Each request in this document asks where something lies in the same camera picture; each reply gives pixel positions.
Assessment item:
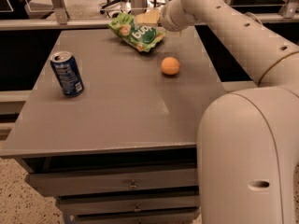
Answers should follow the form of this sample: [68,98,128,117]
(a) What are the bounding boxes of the metal railing frame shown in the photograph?
[0,0,299,31]

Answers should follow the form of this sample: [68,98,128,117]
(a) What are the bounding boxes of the grey drawer cabinet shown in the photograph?
[1,28,224,224]

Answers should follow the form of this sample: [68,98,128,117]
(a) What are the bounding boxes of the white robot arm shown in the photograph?
[157,0,299,224]

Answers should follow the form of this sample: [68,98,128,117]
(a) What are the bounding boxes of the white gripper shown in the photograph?
[135,0,191,32]

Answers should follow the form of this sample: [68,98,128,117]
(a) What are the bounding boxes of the white cable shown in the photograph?
[244,11,265,28]

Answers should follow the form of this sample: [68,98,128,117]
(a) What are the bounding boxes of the blue soda can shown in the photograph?
[50,50,84,97]

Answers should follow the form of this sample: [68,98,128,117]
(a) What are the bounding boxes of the green rice chip bag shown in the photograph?
[108,13,165,52]

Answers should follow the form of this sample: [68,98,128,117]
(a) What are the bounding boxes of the orange fruit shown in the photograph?
[161,57,180,76]

